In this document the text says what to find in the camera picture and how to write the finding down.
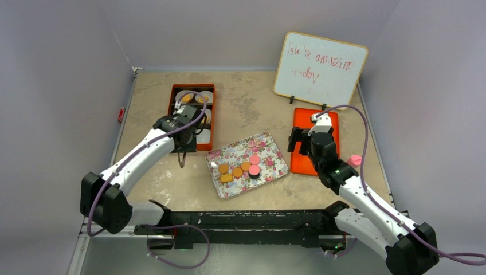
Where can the white dry-erase board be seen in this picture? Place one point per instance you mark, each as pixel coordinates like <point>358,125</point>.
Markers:
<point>319,70</point>

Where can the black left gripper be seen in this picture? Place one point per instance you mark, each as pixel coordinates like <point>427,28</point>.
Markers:
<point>188,148</point>

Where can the orange cookie centre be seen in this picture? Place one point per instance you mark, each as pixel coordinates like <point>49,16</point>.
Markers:
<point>245,166</point>

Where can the floral serving tray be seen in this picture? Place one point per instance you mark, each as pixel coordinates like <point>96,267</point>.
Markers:
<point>272,164</point>

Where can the orange box lid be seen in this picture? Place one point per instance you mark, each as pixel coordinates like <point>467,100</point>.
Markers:
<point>300,164</point>

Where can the round orange cookie top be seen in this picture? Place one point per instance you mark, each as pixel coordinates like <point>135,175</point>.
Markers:
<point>186,98</point>

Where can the orange cookie lower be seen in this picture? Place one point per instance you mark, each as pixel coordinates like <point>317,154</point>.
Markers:
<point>237,172</point>

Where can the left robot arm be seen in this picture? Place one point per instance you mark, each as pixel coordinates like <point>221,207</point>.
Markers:
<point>104,196</point>

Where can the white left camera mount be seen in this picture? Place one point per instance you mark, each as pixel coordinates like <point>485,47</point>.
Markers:
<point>179,108</point>

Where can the flower shaped yellow cookie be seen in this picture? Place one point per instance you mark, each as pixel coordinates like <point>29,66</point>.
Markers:
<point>203,99</point>

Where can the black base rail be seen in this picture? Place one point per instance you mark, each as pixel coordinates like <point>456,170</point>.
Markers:
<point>307,228</point>

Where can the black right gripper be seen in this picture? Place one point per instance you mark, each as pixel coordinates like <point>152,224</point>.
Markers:
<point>297,136</point>

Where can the round orange cookie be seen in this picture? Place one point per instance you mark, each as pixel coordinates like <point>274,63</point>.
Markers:
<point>223,168</point>
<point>186,98</point>

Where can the orange cookie box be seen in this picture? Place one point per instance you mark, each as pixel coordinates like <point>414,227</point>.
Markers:
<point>194,95</point>

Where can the white paper cup back right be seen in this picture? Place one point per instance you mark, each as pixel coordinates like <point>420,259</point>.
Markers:
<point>206,92</point>

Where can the pink round cookie middle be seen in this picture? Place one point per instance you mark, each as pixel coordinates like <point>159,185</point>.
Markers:
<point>254,159</point>

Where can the white paper cup back left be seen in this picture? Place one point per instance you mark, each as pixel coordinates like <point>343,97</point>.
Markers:
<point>181,94</point>

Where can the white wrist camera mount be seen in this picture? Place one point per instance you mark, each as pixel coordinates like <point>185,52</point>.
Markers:
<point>321,123</point>

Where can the red wall clip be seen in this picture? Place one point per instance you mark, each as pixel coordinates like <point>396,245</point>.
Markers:
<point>120,117</point>

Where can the white paper cup middle right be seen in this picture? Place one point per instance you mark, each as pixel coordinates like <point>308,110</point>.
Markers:
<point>207,117</point>

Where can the metal serving tongs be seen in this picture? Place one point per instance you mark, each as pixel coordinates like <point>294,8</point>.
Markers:
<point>182,159</point>

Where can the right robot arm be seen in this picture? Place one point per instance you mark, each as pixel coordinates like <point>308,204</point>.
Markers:
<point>406,247</point>

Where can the pink eraser cap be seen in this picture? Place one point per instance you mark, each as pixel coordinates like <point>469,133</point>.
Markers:
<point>354,161</point>

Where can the square orange biscuit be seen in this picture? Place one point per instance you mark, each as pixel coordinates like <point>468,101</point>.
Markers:
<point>226,178</point>

